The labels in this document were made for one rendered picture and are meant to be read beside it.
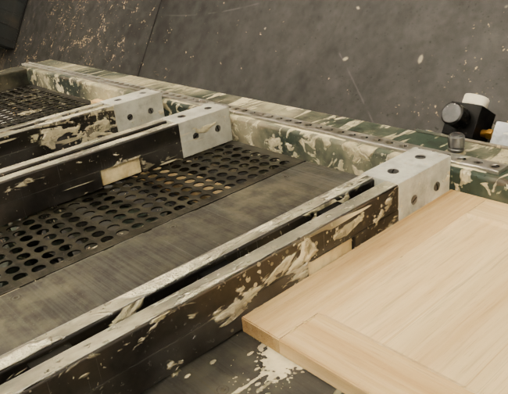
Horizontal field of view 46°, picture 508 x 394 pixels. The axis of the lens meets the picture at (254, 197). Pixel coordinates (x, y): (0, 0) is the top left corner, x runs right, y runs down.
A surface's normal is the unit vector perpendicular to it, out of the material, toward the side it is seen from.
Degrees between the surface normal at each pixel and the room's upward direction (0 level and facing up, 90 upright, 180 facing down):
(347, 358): 59
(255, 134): 31
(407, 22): 0
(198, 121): 90
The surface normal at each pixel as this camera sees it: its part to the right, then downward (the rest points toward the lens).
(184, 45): -0.68, -0.17
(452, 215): -0.09, -0.91
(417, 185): 0.67, 0.25
